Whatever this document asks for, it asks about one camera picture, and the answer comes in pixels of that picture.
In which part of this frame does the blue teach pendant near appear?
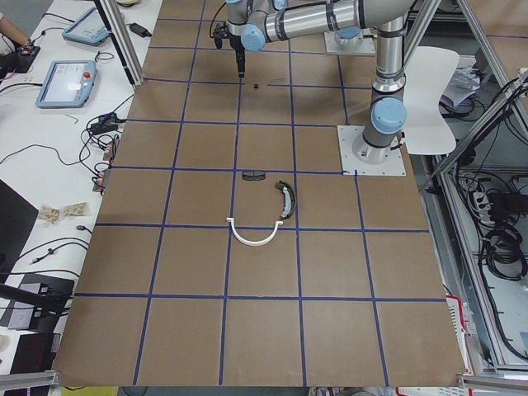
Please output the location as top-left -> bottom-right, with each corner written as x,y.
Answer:
35,60 -> 97,109

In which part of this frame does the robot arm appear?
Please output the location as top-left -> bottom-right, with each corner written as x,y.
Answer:
209,1 -> 380,79
352,1 -> 440,165

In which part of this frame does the black brake pad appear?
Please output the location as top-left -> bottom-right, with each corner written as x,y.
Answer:
242,170 -> 266,182

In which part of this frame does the white chair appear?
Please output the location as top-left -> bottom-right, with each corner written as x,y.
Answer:
403,46 -> 460,155

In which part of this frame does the blue teach pendant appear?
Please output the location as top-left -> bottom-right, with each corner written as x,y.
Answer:
62,7 -> 109,46
35,60 -> 97,109

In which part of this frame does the blue teach pendant far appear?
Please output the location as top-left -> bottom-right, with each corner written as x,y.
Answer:
62,7 -> 109,46

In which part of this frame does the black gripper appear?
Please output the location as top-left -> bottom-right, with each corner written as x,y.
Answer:
213,22 -> 245,78

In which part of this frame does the aluminium frame post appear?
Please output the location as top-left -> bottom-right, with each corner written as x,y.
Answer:
94,0 -> 144,87

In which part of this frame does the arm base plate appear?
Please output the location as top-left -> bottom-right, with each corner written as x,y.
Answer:
337,125 -> 406,177
324,29 -> 376,56

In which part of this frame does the white curved plastic part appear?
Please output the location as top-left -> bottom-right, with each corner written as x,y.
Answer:
225,216 -> 285,248

